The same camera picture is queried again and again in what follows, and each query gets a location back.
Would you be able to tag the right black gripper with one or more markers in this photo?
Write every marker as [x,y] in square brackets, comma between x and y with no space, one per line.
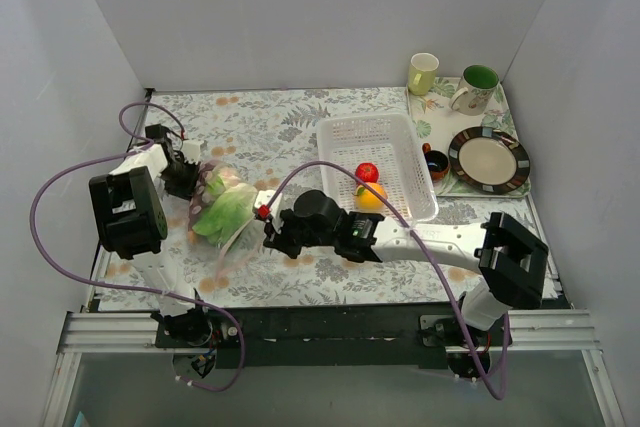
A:
[277,235]

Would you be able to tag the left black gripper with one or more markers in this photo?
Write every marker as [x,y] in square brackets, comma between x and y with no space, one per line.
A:
[186,179]

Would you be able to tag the clear zip top bag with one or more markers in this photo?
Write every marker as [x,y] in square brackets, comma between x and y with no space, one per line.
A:
[237,253]

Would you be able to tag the orange fake fruit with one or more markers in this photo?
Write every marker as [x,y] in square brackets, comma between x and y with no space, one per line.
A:
[369,198]

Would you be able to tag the red fake strawberry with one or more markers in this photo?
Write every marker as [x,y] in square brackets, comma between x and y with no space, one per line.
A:
[367,172]

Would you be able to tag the white plastic basket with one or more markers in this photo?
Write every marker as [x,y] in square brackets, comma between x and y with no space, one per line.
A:
[390,142]

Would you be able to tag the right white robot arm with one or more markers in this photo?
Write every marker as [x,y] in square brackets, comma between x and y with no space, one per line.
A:
[510,260]

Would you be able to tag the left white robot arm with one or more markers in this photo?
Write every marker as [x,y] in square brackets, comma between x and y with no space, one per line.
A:
[131,223]

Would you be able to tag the green fake lettuce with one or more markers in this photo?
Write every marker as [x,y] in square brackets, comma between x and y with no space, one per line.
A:
[229,206]

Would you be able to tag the small brown cup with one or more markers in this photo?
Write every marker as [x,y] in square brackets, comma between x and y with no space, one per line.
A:
[437,162]

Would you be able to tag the floral serving tray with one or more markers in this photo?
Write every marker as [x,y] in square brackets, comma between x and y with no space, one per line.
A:
[436,123]

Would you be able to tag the striped rim ceramic plate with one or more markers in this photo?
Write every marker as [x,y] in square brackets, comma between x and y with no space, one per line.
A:
[489,160]

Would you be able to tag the yellow green mug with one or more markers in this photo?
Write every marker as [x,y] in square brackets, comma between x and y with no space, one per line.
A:
[422,73]

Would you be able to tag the green interior floral mug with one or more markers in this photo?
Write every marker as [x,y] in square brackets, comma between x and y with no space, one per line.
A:
[475,89]

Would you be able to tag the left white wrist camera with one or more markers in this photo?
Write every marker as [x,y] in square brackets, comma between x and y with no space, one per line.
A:
[191,151]

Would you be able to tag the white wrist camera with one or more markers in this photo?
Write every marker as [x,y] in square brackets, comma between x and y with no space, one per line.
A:
[191,151]
[262,207]

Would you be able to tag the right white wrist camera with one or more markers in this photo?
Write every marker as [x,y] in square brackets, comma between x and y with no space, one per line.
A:
[262,207]

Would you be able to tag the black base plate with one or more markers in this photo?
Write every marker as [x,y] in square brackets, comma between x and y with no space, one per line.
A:
[425,335]

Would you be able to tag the aluminium frame rail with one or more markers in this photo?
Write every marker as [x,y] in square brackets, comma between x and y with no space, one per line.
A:
[118,332]

